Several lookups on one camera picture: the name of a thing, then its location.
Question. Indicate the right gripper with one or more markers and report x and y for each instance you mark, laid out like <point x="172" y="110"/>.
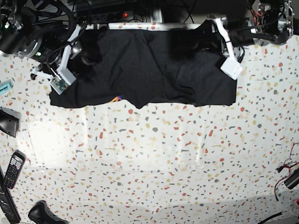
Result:
<point x="55" y="64"/>

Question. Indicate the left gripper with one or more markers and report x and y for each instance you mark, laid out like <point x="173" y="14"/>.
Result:
<point x="212" y="38"/>

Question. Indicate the black T-shirt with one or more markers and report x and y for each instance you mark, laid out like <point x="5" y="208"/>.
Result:
<point x="142" y="67"/>

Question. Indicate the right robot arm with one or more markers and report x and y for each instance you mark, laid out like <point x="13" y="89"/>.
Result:
<point x="57" y="40"/>

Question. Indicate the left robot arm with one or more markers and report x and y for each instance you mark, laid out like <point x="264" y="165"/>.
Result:
<point x="242" y="23"/>

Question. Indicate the grey power strip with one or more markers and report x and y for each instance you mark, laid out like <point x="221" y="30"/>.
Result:
<point x="103" y="18"/>

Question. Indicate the turquoise highlighter marker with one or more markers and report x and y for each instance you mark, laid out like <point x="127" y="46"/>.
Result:
<point x="5" y="87"/>

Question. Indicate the long black flat bar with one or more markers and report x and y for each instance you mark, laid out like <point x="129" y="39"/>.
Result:
<point x="7" y="204"/>

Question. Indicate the black game controller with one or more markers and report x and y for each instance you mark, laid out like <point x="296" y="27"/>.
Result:
<point x="40" y="214"/>

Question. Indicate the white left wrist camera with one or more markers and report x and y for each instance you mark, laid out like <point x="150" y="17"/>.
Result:
<point x="231" y="68"/>

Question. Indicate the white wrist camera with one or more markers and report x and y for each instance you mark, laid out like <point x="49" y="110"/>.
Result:
<point x="62" y="82"/>
<point x="231" y="68"/>

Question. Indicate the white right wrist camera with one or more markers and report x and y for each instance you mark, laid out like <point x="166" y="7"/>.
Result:
<point x="62" y="82"/>

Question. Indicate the black plastic handle piece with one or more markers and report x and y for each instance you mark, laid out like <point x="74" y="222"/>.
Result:
<point x="8" y="123"/>

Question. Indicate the black cordless phone handset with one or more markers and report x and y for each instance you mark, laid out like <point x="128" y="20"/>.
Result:
<point x="15" y="166"/>

